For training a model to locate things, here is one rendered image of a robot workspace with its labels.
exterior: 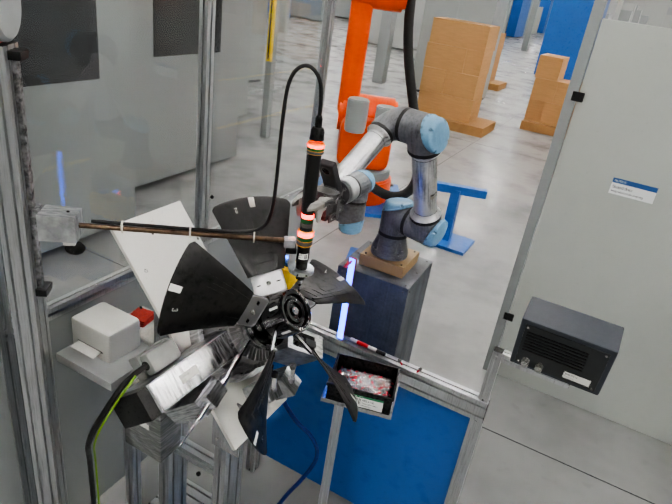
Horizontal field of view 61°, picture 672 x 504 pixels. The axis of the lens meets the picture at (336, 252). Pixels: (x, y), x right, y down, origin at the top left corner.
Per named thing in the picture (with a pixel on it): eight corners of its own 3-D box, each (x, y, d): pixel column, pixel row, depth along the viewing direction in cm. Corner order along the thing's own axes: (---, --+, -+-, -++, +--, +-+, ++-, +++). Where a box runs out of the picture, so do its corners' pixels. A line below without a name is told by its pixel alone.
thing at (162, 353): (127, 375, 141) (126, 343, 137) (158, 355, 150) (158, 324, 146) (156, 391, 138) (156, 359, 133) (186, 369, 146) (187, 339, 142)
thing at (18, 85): (34, 296, 150) (5, 50, 123) (41, 286, 154) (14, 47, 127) (46, 297, 150) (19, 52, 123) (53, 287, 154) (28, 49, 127)
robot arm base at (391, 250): (377, 241, 239) (381, 219, 235) (411, 251, 235) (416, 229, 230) (365, 254, 226) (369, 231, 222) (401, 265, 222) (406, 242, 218)
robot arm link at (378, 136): (385, 92, 195) (296, 192, 179) (411, 100, 189) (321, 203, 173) (391, 118, 204) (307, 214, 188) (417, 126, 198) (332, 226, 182)
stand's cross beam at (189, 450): (173, 451, 190) (173, 442, 188) (182, 444, 193) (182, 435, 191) (218, 478, 183) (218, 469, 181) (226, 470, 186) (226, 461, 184)
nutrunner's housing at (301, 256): (293, 282, 156) (312, 116, 136) (292, 275, 160) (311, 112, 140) (307, 283, 157) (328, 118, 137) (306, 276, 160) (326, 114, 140)
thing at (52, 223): (33, 243, 142) (29, 212, 138) (42, 231, 148) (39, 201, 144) (76, 246, 143) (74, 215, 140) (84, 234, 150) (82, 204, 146)
